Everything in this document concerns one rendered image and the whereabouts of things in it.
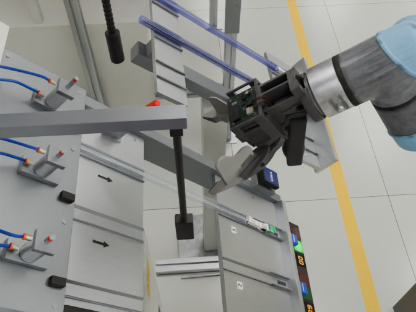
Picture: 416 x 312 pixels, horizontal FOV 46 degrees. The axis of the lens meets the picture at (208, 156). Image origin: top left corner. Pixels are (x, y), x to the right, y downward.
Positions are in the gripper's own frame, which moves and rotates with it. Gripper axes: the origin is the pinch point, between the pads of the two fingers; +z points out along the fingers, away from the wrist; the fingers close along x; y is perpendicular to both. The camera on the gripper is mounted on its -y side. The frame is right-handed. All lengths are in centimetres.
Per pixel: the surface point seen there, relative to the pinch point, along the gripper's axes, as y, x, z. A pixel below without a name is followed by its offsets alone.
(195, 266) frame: -56, -11, 44
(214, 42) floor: -92, -143, 50
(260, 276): -25.6, 11.2, 6.9
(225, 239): -16.7, 6.1, 8.4
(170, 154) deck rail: -4.4, -7.9, 11.1
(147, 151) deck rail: -0.8, -7.9, 13.8
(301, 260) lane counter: -42.3, 3.4, 5.0
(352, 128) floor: -124, -83, 3
